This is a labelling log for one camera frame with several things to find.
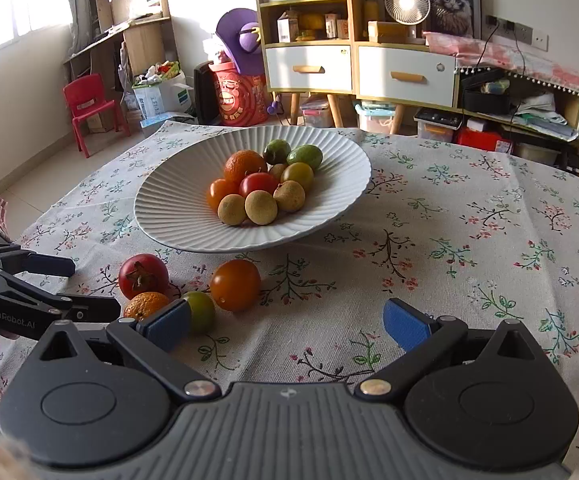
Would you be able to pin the wooden cabinet with white drawers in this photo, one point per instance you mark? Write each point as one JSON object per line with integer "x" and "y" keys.
{"x": 309, "y": 67}

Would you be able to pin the white ribbed plate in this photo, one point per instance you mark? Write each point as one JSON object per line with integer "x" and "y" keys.
{"x": 329, "y": 195}

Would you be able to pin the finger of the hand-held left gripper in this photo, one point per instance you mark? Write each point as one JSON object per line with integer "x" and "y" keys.
{"x": 44, "y": 264}
{"x": 94, "y": 309}

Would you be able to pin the small red tomato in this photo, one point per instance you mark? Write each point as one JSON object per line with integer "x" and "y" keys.
{"x": 257, "y": 183}

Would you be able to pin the light green tomato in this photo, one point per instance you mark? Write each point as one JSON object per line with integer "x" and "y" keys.
{"x": 202, "y": 312}

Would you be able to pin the clear plastic storage box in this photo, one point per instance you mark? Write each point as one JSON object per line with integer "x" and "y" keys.
{"x": 319, "y": 110}

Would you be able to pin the cardboard box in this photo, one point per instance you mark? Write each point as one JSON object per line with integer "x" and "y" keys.
{"x": 387, "y": 32}

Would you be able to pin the pink floral cloth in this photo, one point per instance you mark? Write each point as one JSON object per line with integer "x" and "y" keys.
{"x": 509, "y": 62}

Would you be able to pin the blue-lidded storage box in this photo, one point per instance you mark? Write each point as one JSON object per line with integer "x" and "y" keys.
{"x": 377, "y": 116}

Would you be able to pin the small round fan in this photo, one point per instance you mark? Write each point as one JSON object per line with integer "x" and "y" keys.
{"x": 407, "y": 2}

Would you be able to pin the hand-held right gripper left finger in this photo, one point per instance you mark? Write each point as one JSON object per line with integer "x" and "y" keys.
{"x": 169, "y": 322}

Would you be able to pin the framed cat picture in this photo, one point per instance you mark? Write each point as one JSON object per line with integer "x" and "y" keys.
{"x": 449, "y": 0}

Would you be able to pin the black case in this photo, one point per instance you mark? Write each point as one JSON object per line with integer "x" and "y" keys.
{"x": 487, "y": 92}

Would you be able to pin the large mandarin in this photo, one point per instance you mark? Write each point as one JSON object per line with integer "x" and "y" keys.
{"x": 243, "y": 165}

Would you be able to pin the stack of papers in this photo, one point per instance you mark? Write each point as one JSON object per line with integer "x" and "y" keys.
{"x": 544, "y": 115}

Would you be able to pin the floral tablecloth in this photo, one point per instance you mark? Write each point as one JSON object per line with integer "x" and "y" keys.
{"x": 469, "y": 260}

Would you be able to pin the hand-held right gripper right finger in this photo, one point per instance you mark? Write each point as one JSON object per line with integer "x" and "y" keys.
{"x": 407, "y": 327}

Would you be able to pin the brown longan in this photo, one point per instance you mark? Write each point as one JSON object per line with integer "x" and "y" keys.
{"x": 289, "y": 196}
{"x": 277, "y": 170}
{"x": 261, "y": 206}
{"x": 232, "y": 209}

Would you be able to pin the light curtain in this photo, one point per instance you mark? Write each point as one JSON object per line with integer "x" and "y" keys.
{"x": 83, "y": 0}

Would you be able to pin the red printed bucket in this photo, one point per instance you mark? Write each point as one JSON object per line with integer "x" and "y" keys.
{"x": 234, "y": 92}

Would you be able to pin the white printed carton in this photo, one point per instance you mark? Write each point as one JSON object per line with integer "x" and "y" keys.
{"x": 162, "y": 95}

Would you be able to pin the green oval fruit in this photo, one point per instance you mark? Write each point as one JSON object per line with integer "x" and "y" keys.
{"x": 305, "y": 156}

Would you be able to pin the red plastic chair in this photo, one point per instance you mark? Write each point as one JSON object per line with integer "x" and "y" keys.
{"x": 92, "y": 105}

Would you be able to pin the large red tomato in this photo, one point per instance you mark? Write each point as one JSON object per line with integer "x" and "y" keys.
{"x": 142, "y": 280}

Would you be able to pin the red box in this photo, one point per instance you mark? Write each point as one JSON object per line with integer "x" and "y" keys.
{"x": 484, "y": 138}

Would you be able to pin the white wall socket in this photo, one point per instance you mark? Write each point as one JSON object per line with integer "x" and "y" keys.
{"x": 541, "y": 41}

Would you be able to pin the wooden bookshelf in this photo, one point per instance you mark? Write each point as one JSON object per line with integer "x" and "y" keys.
{"x": 134, "y": 30}

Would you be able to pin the small mandarin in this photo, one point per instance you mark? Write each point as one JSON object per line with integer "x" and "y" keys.
{"x": 144, "y": 305}

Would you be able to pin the dark green tomato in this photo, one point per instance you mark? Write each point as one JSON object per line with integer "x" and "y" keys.
{"x": 276, "y": 151}

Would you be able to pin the purple plush toy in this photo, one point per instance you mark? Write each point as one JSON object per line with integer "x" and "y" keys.
{"x": 239, "y": 40}

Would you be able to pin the orange tomato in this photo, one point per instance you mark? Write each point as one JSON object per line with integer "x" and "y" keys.
{"x": 219, "y": 192}
{"x": 235, "y": 285}

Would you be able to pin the yellow round container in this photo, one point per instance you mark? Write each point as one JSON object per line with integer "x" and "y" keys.
{"x": 310, "y": 22}

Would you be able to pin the small white carton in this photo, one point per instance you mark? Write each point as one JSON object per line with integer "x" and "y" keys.
{"x": 287, "y": 27}

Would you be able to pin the yellow-brown tomato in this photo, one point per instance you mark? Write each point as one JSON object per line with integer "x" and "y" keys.
{"x": 298, "y": 175}

